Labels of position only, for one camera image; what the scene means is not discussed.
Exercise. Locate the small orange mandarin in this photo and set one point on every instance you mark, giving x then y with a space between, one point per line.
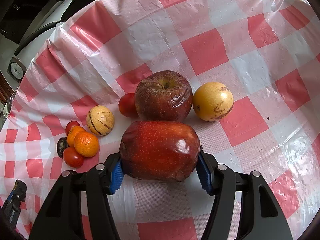
86 144

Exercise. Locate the dark red wrinkled apple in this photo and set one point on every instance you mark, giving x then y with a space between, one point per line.
165 95

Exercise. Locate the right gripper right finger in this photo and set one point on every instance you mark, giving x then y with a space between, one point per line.
261 216

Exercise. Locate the red white checkered tablecloth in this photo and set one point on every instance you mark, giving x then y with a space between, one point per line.
265 51

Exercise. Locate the yellow striped pepino melon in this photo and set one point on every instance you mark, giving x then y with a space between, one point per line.
212 101

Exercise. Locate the small yellow striped melon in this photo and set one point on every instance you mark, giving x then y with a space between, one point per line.
100 120

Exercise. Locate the shiny red wrinkled apple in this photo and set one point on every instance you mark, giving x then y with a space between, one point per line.
165 151

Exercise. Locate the red cherry tomato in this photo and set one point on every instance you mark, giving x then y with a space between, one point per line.
72 158

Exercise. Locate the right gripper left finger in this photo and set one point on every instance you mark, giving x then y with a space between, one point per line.
60 214

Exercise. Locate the round white wall fixture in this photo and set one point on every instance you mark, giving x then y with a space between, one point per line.
16 69

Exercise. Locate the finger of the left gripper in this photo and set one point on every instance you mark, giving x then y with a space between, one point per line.
12 205

